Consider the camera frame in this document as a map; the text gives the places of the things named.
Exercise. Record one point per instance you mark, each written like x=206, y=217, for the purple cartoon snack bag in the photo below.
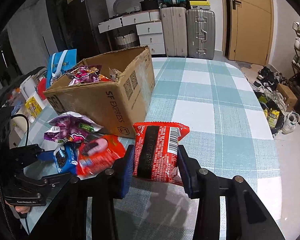
x=86, y=74

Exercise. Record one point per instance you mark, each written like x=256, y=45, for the blue Doraemon tote bag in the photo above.
x=59, y=63

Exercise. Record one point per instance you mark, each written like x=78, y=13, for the white drawer cabinet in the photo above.
x=146, y=24

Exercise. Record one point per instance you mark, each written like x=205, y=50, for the wooden door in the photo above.
x=248, y=30

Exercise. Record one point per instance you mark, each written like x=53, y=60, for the woven laundry basket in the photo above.
x=127, y=41

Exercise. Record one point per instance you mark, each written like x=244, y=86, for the blue Oreo packet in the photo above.
x=64, y=157

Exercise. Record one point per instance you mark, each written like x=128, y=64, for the white sneaker on floor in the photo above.
x=291, y=120

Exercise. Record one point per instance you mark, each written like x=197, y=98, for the noodle picture snack bag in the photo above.
x=114, y=75

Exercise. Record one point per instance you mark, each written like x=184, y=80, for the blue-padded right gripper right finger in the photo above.
x=246, y=216

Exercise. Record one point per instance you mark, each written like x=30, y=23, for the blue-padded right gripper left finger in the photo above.
x=66, y=216

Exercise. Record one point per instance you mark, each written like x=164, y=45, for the red Oreo packet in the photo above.
x=98, y=154

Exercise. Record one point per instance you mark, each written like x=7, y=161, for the small cardboard box on floor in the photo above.
x=289, y=98

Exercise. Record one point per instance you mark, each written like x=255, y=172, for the beige suitcase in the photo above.
x=175, y=31

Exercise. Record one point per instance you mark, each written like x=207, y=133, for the black refrigerator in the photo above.
x=74, y=25

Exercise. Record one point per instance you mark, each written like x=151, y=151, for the person's left hand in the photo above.
x=20, y=209

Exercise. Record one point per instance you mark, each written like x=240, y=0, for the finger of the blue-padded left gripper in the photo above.
x=43, y=185
x=27, y=153

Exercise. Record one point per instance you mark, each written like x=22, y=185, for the red snack bag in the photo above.
x=156, y=151

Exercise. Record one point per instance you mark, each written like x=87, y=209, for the teal plaid tablecloth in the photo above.
x=229, y=135

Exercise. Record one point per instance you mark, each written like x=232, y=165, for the silver suitcase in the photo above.
x=201, y=33

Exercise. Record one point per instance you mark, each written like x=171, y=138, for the silver purple snack bag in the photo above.
x=70, y=126

